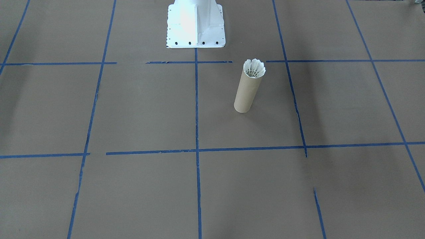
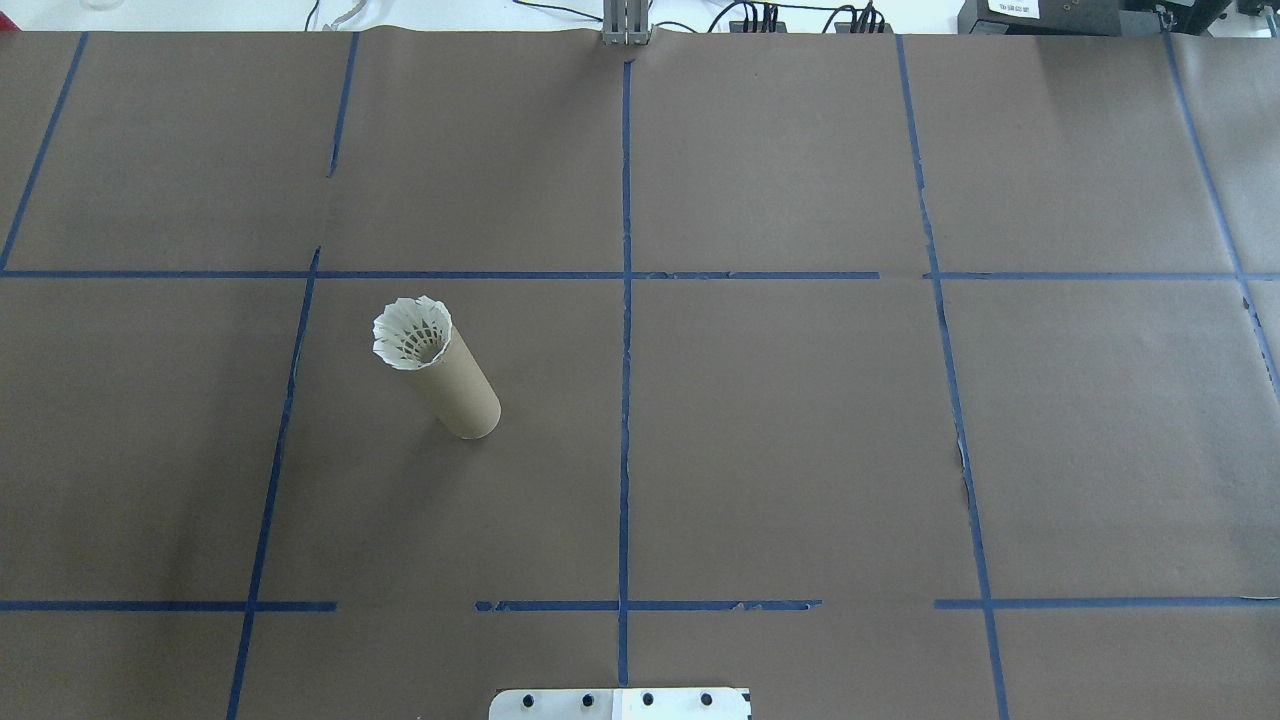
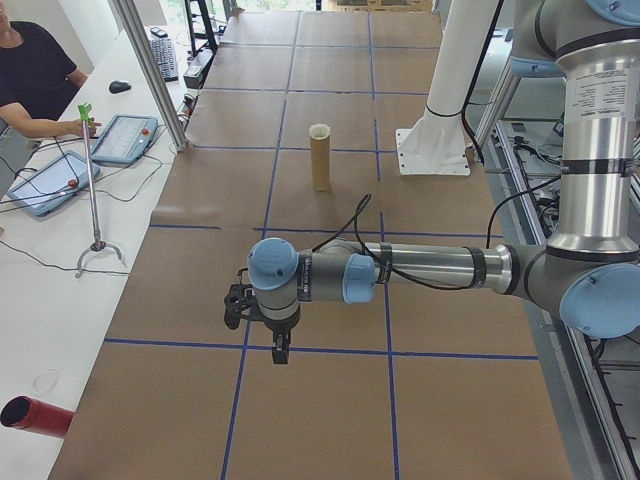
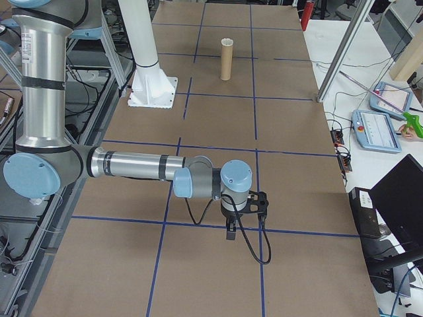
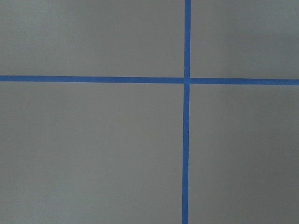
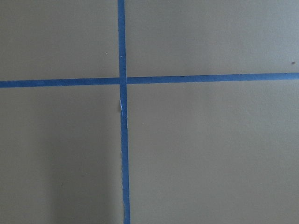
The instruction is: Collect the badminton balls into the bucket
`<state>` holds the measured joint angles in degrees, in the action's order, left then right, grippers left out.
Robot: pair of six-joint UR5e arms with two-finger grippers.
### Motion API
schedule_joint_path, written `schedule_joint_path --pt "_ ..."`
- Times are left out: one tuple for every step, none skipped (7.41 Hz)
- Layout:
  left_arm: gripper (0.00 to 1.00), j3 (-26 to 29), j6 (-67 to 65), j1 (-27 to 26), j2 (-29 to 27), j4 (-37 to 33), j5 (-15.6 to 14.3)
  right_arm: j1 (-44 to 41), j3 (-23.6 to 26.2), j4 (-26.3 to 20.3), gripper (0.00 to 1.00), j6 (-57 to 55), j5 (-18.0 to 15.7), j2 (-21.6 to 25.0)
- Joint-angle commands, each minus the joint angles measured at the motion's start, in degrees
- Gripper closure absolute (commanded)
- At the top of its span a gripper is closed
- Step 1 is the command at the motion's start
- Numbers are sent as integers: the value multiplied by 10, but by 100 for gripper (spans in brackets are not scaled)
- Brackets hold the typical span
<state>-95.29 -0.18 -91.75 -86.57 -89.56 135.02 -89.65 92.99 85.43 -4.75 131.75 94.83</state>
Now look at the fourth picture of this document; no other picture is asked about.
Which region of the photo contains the red cylindrical tube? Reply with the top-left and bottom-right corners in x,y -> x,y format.
301,0 -> 314,32

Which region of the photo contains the person right hand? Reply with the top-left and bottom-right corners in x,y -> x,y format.
398,123 -> 419,141

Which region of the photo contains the black monitor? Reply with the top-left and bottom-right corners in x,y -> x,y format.
367,153 -> 423,255

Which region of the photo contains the beige wooden beam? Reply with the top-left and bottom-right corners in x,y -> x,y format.
389,34 -> 423,83

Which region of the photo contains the blue grey teach pendant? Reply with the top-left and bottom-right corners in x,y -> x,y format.
368,81 -> 414,122
351,109 -> 403,155

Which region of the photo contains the black terminal strip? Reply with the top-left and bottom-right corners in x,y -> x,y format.
330,127 -> 345,147
336,153 -> 354,173

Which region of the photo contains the green handled reach grabber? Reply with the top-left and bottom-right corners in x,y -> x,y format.
338,70 -> 423,139

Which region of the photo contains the black box with white label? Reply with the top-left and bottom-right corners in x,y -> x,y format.
348,186 -> 391,239

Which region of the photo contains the aluminium profile post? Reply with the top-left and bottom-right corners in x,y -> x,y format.
316,0 -> 378,103

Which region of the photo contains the brown cardboard tube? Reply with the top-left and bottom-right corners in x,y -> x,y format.
220,38 -> 235,81

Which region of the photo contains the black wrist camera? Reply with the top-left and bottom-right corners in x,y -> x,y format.
246,190 -> 269,221

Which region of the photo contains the brown metal cylinder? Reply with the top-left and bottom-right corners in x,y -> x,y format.
0,96 -> 15,128

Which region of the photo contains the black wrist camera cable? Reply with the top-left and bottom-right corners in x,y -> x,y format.
183,194 -> 273,265

